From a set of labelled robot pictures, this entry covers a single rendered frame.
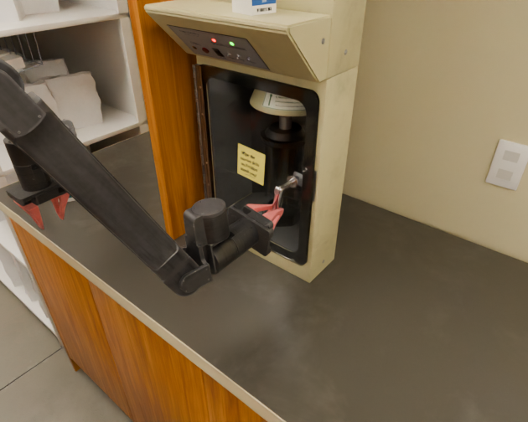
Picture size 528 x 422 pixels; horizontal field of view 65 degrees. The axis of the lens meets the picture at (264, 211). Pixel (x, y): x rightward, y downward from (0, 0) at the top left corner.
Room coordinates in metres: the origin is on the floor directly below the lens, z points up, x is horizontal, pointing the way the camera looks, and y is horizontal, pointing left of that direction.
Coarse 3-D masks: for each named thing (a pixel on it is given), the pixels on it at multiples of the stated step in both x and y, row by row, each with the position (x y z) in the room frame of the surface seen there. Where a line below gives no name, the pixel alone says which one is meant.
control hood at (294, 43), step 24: (192, 0) 0.86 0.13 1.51; (168, 24) 0.80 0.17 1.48; (192, 24) 0.75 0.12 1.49; (216, 24) 0.70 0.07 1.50; (240, 24) 0.66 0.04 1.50; (264, 24) 0.63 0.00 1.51; (288, 24) 0.61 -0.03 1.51; (312, 24) 0.65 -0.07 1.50; (264, 48) 0.68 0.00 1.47; (288, 48) 0.64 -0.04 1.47; (312, 48) 0.66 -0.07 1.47; (288, 72) 0.70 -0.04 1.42; (312, 72) 0.66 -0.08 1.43
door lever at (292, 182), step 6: (288, 180) 0.71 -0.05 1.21; (294, 180) 0.71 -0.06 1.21; (276, 186) 0.69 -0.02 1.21; (282, 186) 0.69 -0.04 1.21; (288, 186) 0.70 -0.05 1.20; (294, 186) 0.71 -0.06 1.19; (276, 192) 0.68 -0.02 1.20; (282, 192) 0.68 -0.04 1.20; (276, 198) 0.68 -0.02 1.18; (282, 198) 0.69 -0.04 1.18; (276, 204) 0.68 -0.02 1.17
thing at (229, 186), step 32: (224, 96) 0.83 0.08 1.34; (256, 96) 0.78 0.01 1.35; (288, 96) 0.73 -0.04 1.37; (224, 128) 0.84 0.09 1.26; (256, 128) 0.78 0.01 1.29; (288, 128) 0.73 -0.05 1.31; (224, 160) 0.84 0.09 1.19; (288, 160) 0.73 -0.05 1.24; (224, 192) 0.84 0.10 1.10; (256, 192) 0.78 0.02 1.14; (288, 192) 0.72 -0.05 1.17; (288, 224) 0.72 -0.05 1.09; (288, 256) 0.72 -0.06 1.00
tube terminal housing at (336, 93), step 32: (224, 0) 0.84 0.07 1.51; (288, 0) 0.75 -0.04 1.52; (320, 0) 0.71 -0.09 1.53; (352, 0) 0.74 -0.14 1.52; (352, 32) 0.75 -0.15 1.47; (224, 64) 0.85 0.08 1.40; (352, 64) 0.76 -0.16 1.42; (320, 96) 0.70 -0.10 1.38; (352, 96) 0.77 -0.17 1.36; (320, 128) 0.70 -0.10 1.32; (320, 160) 0.70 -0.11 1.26; (320, 192) 0.71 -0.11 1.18; (320, 224) 0.72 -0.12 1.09; (320, 256) 0.73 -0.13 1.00
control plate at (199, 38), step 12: (180, 36) 0.81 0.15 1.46; (192, 36) 0.79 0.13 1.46; (204, 36) 0.76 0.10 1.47; (216, 36) 0.73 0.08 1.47; (228, 36) 0.71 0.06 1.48; (192, 48) 0.83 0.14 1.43; (216, 48) 0.77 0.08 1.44; (228, 48) 0.75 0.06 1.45; (240, 48) 0.72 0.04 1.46; (252, 48) 0.70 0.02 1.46; (228, 60) 0.79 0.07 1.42; (240, 60) 0.76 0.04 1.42; (252, 60) 0.74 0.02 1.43
